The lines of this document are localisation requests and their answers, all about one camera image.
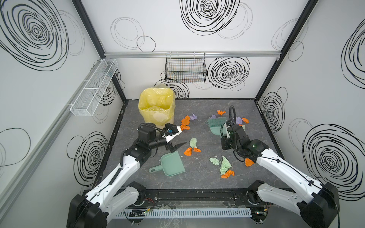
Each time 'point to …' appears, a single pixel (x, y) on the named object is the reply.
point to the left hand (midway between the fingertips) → (181, 133)
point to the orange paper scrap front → (228, 173)
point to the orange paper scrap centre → (187, 152)
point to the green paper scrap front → (225, 166)
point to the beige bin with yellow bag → (157, 106)
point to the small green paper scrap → (214, 160)
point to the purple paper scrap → (238, 120)
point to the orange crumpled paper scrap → (221, 112)
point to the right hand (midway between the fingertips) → (220, 140)
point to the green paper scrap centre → (193, 143)
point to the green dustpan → (171, 164)
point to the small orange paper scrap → (245, 120)
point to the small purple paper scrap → (193, 117)
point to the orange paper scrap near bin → (185, 121)
